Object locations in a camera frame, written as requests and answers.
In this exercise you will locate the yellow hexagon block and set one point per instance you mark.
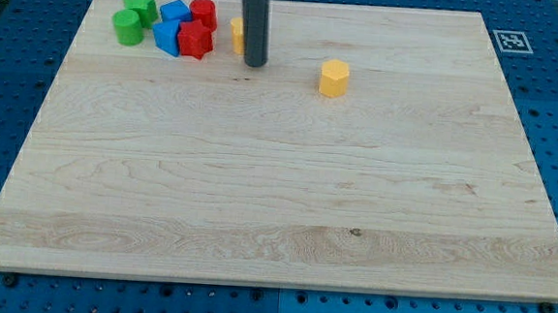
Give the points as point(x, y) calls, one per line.
point(334, 78)

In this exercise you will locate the light wooden board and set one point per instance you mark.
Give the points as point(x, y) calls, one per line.
point(419, 181)

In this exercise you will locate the yellow block behind tool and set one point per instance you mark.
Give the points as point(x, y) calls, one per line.
point(236, 24)

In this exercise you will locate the red star block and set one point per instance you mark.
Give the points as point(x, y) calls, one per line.
point(194, 39)

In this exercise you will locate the red cylinder block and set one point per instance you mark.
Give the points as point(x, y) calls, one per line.
point(205, 12)

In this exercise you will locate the blue triangular block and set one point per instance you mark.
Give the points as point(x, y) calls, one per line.
point(165, 36)

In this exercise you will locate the blue cube block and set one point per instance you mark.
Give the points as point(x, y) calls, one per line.
point(175, 11)

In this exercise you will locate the green cylinder block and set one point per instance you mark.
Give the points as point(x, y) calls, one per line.
point(127, 27)

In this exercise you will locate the green star block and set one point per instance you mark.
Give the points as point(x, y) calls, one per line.
point(146, 9)

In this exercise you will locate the white fiducial marker tag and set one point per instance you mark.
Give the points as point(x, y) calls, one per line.
point(510, 41)

